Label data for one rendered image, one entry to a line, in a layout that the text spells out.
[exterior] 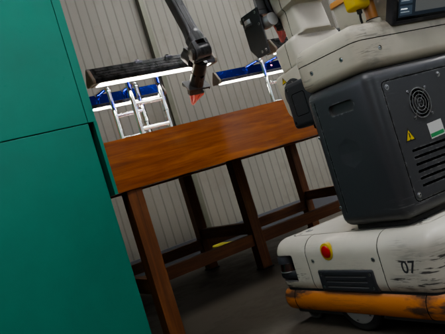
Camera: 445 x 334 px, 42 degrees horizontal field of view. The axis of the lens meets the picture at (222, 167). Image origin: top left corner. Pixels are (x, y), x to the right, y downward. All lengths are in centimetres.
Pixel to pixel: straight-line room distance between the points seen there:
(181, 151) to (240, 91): 268
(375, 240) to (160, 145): 92
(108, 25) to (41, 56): 246
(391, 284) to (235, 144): 97
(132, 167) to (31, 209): 39
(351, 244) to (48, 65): 113
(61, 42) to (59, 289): 82
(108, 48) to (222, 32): 103
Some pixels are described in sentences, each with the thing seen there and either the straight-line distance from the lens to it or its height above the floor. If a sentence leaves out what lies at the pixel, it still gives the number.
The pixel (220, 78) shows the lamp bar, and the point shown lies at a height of 106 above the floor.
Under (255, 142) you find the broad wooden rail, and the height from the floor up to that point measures 62.
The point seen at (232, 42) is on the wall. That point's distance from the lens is 491.
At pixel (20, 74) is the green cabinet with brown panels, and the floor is 104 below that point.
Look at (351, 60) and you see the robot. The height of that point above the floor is 72.
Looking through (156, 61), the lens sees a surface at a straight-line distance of 258.
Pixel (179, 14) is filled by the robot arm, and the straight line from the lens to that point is 228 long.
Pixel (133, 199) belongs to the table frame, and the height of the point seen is 55.
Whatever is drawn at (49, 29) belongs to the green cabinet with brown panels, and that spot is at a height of 118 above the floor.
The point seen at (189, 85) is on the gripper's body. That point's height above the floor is 92.
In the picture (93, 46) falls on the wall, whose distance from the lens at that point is 436.
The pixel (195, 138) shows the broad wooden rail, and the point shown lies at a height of 70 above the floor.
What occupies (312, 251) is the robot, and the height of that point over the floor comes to 24.
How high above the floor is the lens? 56
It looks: level
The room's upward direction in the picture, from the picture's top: 17 degrees counter-clockwise
